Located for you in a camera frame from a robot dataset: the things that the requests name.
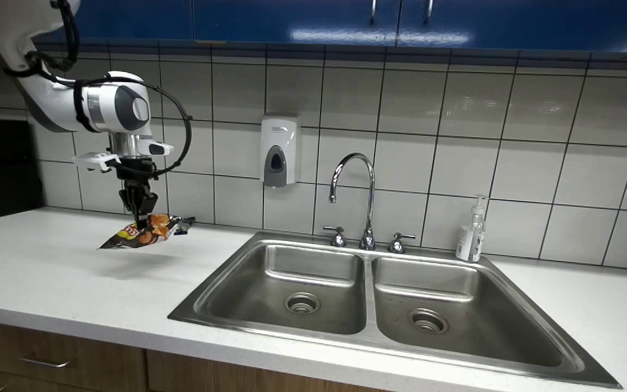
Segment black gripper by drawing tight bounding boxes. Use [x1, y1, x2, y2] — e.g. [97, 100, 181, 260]
[114, 156, 162, 231]

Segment Lays chip bag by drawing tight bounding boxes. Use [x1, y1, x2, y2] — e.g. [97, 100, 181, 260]
[97, 210, 178, 251]

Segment stainless steel double sink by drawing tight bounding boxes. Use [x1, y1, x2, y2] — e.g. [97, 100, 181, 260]
[166, 231, 622, 389]

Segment small black bar object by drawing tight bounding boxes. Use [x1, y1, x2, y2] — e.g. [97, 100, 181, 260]
[169, 214, 199, 238]

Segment countertop coffee machine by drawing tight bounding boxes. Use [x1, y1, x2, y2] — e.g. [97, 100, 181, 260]
[0, 114, 45, 222]

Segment wooden lower cabinets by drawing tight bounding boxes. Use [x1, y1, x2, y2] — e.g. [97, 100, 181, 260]
[0, 316, 390, 392]

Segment blue upper cabinets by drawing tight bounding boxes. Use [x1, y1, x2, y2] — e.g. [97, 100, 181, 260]
[0, 0, 627, 56]

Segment chrome gooseneck faucet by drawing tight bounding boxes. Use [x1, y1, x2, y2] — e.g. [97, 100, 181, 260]
[327, 150, 379, 252]

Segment clear soap pump bottle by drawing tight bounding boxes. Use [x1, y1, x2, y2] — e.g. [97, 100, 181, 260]
[453, 192, 490, 265]

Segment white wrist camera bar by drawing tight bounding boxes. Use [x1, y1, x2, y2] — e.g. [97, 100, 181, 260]
[76, 140, 177, 173]

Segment white wall soap dispenser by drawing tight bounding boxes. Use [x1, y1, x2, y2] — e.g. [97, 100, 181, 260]
[256, 114, 301, 189]

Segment metal drawer handle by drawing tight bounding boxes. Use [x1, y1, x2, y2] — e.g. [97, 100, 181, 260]
[18, 352, 75, 371]

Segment chrome faucet handle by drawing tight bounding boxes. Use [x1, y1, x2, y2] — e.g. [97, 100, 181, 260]
[386, 231, 419, 254]
[321, 223, 349, 251]

